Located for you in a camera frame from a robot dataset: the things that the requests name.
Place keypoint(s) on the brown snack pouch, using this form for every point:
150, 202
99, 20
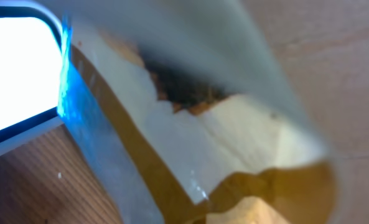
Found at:
184, 116

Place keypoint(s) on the white barcode scanner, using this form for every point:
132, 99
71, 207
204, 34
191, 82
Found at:
30, 66

